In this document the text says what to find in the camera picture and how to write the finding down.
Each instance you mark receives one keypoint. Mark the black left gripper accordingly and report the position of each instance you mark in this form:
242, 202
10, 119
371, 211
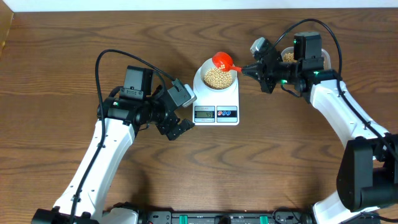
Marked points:
165, 127

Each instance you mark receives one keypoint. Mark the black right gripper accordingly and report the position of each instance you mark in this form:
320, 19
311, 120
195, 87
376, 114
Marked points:
259, 71

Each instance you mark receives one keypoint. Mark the red measuring scoop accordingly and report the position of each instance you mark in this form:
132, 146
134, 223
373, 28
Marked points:
224, 62

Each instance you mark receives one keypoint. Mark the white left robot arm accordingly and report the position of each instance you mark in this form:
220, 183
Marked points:
120, 118

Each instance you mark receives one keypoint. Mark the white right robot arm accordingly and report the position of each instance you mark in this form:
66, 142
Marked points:
367, 177

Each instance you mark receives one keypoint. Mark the white digital kitchen scale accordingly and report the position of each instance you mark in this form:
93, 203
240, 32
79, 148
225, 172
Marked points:
215, 107

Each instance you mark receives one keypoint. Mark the white round bowl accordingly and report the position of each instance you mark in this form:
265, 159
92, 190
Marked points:
233, 84

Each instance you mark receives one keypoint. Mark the clear plastic container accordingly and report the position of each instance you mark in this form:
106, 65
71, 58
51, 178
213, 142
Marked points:
288, 56

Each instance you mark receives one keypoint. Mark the pile of soybeans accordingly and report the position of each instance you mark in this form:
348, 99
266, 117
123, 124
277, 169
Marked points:
266, 73

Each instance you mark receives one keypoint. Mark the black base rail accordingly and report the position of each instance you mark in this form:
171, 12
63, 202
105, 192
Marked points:
217, 217

